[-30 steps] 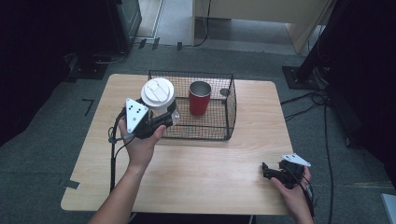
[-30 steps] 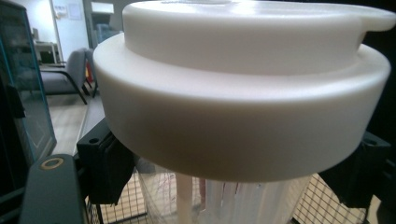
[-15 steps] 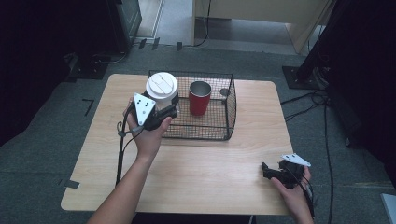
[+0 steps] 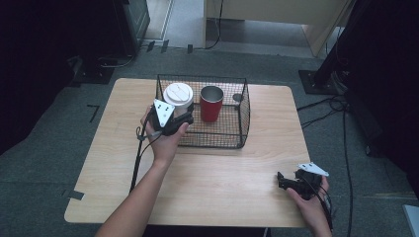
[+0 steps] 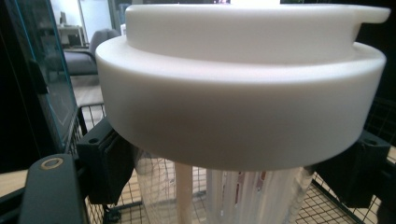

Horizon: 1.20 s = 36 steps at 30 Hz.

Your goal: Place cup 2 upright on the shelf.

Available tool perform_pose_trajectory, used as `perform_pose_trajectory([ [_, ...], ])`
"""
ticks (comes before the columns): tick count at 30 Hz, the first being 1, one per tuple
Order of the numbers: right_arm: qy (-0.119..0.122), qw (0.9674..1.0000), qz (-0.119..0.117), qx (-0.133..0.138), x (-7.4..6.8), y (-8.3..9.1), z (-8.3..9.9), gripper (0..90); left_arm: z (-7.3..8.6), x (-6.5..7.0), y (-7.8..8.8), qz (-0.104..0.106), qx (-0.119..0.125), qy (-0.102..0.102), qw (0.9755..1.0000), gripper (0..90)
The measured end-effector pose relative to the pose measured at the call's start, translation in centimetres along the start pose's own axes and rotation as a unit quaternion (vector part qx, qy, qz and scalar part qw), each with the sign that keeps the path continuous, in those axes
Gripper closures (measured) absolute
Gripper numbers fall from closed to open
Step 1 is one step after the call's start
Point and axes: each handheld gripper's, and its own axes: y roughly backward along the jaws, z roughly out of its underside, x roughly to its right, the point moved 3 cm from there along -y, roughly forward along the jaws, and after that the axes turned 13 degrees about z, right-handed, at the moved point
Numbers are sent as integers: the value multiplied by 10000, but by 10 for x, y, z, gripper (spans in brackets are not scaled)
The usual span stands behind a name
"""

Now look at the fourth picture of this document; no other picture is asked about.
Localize black cabinet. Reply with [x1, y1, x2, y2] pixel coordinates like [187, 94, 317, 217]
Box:
[111, 0, 151, 57]

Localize tangled black floor cables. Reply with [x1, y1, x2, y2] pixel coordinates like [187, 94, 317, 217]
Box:
[295, 94, 350, 130]

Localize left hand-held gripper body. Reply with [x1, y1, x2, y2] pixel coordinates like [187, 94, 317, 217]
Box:
[146, 99, 186, 137]

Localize black floor cable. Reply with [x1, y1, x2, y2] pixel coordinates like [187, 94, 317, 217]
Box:
[98, 52, 136, 69]

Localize person's right hand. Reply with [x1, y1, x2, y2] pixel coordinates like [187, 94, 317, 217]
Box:
[286, 176, 332, 232]

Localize person's left hand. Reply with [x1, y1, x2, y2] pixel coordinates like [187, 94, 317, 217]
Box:
[140, 108, 191, 168]

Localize red cup with steel inside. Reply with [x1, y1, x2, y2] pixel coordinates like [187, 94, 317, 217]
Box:
[199, 85, 225, 123]

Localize black stand post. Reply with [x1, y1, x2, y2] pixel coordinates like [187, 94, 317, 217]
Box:
[312, 0, 365, 87]

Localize light wooden furniture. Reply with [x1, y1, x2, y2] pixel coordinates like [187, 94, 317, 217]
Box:
[202, 0, 356, 59]

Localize black hanging cable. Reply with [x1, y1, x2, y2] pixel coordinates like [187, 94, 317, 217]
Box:
[194, 0, 225, 51]

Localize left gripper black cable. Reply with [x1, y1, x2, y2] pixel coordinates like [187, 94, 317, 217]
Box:
[129, 115, 163, 195]

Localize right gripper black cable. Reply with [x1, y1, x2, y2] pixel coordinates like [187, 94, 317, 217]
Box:
[304, 179, 335, 233]

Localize clear cup with white lid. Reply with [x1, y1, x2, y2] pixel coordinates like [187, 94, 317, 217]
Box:
[162, 82, 195, 119]

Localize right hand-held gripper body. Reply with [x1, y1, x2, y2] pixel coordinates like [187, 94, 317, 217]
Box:
[293, 161, 330, 200]

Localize black stand base plate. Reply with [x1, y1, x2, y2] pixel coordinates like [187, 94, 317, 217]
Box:
[297, 68, 348, 97]
[69, 54, 117, 86]

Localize black wire mesh basket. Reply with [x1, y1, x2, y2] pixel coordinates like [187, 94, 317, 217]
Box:
[149, 73, 251, 150]

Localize pale grey flat object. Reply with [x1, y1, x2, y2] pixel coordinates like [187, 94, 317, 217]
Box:
[401, 203, 419, 237]

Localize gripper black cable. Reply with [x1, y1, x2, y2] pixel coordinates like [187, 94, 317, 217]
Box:
[129, 115, 163, 195]
[304, 179, 335, 233]

